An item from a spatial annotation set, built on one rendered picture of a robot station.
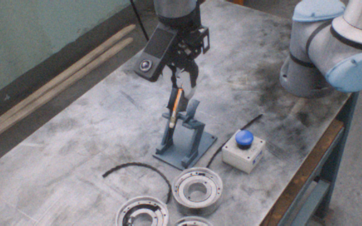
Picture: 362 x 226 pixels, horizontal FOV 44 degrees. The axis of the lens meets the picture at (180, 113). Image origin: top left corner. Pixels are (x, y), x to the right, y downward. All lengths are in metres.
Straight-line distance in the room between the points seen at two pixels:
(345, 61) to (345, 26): 0.07
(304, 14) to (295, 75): 0.17
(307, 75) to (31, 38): 1.76
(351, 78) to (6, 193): 0.79
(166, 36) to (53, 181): 0.44
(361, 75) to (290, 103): 0.23
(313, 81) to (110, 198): 0.58
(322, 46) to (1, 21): 1.77
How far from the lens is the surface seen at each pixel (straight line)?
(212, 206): 0.91
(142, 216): 0.93
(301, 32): 1.11
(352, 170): 2.13
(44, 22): 2.62
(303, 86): 1.18
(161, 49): 0.82
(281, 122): 1.12
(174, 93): 0.93
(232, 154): 0.99
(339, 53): 1.00
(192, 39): 0.86
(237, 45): 1.37
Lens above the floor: 1.58
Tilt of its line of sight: 43 degrees down
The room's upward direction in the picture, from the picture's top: 5 degrees counter-clockwise
